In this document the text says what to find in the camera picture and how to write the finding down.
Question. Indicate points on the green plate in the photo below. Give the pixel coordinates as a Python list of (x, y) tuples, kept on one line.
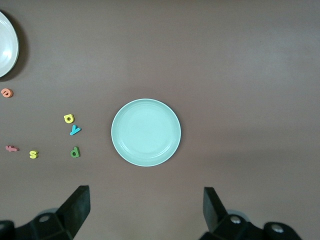
[(146, 132)]

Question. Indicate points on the teal foam letter y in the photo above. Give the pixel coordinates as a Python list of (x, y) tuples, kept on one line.
[(75, 130)]

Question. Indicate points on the orange foam letter e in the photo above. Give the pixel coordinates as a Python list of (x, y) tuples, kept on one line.
[(11, 93)]

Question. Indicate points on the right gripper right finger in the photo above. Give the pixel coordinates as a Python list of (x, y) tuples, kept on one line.
[(212, 210)]

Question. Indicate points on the pink foam letter f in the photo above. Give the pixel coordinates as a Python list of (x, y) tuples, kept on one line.
[(11, 149)]

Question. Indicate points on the green foam letter p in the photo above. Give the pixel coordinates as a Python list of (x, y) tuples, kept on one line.
[(78, 150)]

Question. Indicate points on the yellow foam letter d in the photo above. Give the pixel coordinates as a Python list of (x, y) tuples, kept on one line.
[(72, 120)]

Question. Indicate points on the yellow foam letter s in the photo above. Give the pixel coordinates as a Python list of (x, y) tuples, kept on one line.
[(33, 154)]

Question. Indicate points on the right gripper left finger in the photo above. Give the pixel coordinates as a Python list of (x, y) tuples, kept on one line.
[(75, 207)]

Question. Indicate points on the brown table cover sheet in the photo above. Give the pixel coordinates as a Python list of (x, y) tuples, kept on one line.
[(200, 62)]

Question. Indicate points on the beige plate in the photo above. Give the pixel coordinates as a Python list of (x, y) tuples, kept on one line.
[(6, 45)]

